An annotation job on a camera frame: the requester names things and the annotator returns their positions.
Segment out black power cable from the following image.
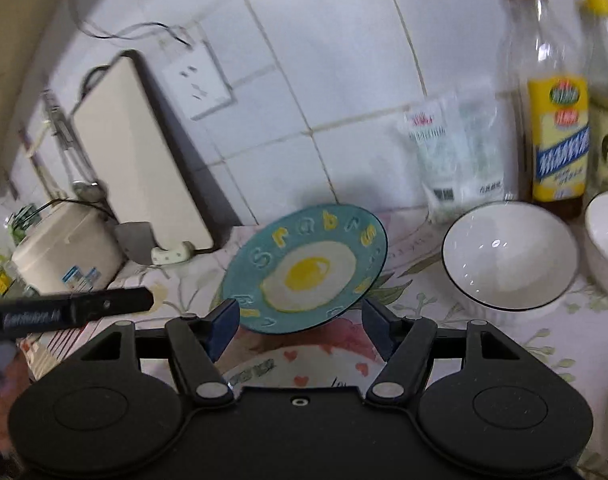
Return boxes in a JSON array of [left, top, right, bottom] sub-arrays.
[[68, 0, 196, 49]]

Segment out white floral patterned plate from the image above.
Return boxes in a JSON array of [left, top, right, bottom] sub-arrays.
[[224, 344, 384, 394]]

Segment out blue fried egg plate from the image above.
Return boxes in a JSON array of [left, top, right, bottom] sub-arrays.
[[218, 204, 388, 335]]

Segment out white salt bag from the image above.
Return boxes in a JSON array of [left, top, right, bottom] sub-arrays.
[[398, 82, 517, 226]]

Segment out clear vinegar bottle yellow cap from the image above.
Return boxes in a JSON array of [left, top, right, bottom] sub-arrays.
[[582, 0, 608, 198]]

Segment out yellow label oil bottle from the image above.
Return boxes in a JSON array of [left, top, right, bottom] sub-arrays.
[[504, 0, 589, 220]]

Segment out white bowl black rim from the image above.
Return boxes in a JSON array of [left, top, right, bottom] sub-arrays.
[[441, 202, 581, 326]]

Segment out hand with lilac nails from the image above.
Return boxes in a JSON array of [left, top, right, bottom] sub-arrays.
[[0, 352, 31, 454]]

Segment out white rice cooker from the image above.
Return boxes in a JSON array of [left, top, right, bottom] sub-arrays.
[[12, 203, 124, 295]]

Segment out hanging metal ladles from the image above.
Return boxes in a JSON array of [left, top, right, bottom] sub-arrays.
[[40, 88, 106, 204]]

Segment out white wall power socket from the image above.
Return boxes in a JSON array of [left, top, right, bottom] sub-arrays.
[[162, 42, 234, 120]]

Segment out white cutting board dark rim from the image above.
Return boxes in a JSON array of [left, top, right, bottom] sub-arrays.
[[71, 50, 228, 252]]

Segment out grey cleaver white handle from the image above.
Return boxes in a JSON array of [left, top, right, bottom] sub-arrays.
[[113, 222, 194, 266]]

